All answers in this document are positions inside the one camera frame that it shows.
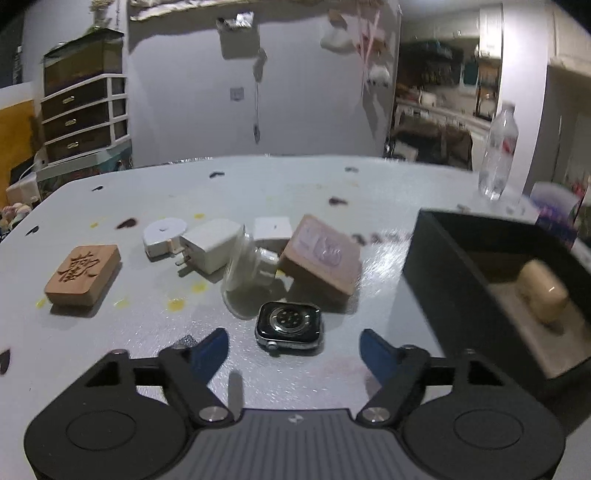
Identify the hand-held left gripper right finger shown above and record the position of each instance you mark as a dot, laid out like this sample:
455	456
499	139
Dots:
375	354

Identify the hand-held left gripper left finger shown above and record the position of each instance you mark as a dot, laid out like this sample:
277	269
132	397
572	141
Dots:
211	353

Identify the black smartwatch body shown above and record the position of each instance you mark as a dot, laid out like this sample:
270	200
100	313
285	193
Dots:
288	326

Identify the clear round plastic lid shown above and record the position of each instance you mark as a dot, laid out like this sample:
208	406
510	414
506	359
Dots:
244	272

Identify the pink wooden block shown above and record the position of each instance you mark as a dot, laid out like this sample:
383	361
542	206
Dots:
321	258

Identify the black storage box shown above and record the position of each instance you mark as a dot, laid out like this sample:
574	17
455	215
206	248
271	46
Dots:
443	258

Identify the carved wooden mahjong tile block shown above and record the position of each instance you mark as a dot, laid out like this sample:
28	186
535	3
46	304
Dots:
83	274

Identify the beige oval earbud case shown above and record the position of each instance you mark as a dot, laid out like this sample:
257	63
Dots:
542	288

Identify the white power adapter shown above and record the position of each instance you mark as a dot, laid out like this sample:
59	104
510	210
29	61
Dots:
212	251

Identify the small white cube adapter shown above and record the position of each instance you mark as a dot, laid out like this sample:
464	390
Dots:
272	229

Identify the chair with brown cloth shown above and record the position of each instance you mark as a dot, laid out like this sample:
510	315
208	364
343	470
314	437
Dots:
438	138

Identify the purple floral tissue pack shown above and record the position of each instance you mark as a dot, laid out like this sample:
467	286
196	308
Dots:
556	217

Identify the clear plastic water bottle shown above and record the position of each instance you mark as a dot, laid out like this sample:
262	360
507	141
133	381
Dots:
498	152

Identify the white drawer cabinet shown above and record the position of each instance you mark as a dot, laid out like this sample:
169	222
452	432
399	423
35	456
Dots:
83	121

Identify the white sheep plush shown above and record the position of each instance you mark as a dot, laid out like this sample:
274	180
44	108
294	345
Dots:
377	74

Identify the yellow wooden board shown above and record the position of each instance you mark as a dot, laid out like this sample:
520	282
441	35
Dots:
18	134

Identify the white hanging cloth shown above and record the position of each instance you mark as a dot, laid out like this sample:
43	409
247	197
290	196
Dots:
334	39

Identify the pink hanging ribbon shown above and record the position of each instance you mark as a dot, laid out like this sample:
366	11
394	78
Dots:
369	34

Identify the glass fish tank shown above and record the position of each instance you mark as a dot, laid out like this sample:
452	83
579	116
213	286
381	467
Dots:
83	59

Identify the patterned fabric banner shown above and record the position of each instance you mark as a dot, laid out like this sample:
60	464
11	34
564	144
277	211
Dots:
184	7

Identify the wall hook plate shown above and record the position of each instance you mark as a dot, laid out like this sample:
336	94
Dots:
237	93

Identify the metal wall clip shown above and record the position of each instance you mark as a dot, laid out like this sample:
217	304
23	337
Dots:
235	21

